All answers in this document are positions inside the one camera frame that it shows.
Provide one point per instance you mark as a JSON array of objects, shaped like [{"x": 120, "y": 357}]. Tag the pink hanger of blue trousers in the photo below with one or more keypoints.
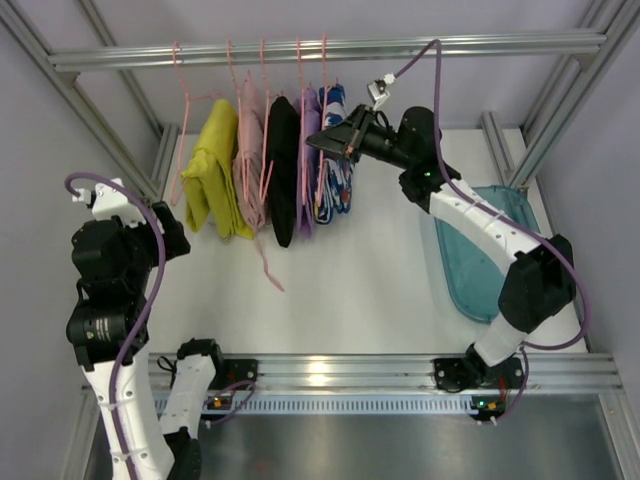
[{"x": 327, "y": 187}]

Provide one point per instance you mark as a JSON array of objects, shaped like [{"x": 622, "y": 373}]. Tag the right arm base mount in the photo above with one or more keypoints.
[{"x": 456, "y": 374}]

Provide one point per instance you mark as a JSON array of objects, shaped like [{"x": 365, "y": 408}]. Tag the aluminium front rail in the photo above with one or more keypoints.
[{"x": 415, "y": 374}]

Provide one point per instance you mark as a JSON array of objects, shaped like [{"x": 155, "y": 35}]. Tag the blue patterned trousers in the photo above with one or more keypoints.
[{"x": 344, "y": 170}]

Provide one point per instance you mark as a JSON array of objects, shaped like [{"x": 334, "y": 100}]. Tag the aluminium hanging rail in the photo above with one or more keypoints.
[{"x": 576, "y": 41}]

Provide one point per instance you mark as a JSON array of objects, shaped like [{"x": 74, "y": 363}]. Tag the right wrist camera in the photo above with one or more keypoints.
[{"x": 378, "y": 90}]

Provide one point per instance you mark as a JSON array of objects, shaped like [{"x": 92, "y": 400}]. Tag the pink trousers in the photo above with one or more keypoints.
[{"x": 253, "y": 213}]

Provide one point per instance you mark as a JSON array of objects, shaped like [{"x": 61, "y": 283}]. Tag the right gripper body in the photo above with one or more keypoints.
[{"x": 353, "y": 135}]

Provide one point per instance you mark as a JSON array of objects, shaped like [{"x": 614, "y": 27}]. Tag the grey slotted cable duct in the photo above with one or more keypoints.
[{"x": 262, "y": 404}]

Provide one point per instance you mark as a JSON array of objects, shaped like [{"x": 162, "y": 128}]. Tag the pink hanger of black trousers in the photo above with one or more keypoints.
[{"x": 266, "y": 171}]

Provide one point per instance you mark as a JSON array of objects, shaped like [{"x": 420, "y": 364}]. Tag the purple trousers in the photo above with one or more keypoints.
[{"x": 304, "y": 214}]

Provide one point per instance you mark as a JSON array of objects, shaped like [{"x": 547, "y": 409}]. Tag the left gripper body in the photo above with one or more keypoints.
[{"x": 170, "y": 230}]

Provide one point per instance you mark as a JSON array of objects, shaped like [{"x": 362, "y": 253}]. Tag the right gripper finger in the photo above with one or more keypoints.
[
  {"x": 334, "y": 146},
  {"x": 345, "y": 127}
]

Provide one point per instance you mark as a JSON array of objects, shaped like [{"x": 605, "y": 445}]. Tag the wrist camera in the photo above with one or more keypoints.
[
  {"x": 378, "y": 90},
  {"x": 106, "y": 203}
]

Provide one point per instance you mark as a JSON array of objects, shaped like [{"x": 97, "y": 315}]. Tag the pink hanger of purple trousers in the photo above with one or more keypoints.
[{"x": 302, "y": 97}]

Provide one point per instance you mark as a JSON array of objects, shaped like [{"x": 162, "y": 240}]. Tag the black trousers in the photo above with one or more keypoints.
[{"x": 282, "y": 156}]

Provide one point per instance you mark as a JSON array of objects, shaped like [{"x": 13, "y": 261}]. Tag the teal plastic bin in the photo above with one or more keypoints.
[{"x": 474, "y": 282}]

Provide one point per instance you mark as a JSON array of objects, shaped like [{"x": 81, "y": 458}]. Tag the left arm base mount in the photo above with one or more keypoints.
[{"x": 231, "y": 372}]

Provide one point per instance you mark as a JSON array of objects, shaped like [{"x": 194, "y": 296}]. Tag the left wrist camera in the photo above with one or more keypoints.
[{"x": 106, "y": 203}]

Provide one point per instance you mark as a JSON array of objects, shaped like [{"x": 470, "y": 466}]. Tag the yellow trousers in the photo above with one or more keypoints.
[{"x": 208, "y": 180}]

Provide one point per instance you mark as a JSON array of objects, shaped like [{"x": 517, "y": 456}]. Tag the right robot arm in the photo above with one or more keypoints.
[{"x": 538, "y": 282}]

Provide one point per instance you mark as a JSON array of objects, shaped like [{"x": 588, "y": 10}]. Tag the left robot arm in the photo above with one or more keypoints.
[{"x": 114, "y": 261}]

